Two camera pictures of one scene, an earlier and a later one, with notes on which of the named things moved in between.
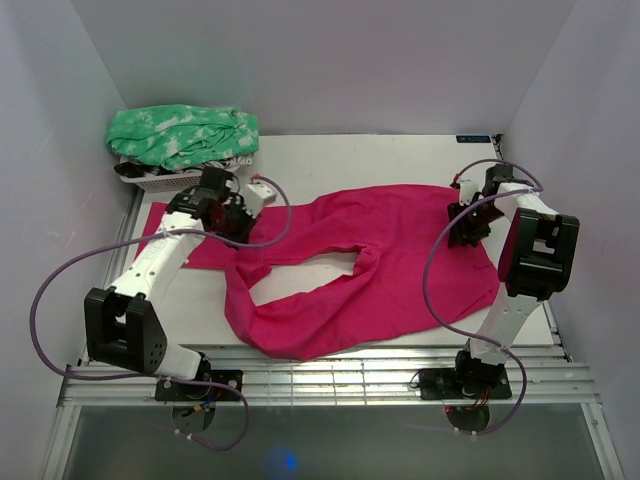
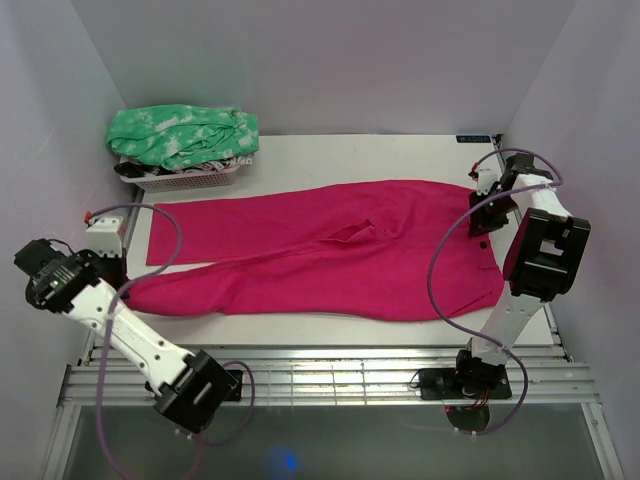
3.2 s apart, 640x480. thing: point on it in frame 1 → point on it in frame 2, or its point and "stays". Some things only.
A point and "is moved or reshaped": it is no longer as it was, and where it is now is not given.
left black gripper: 243,236 → 117,262
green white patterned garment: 176,136 stays
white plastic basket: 185,180 stays
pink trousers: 412,281 is moved or reshaped
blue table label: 473,139 stays
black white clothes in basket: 229,164 stays
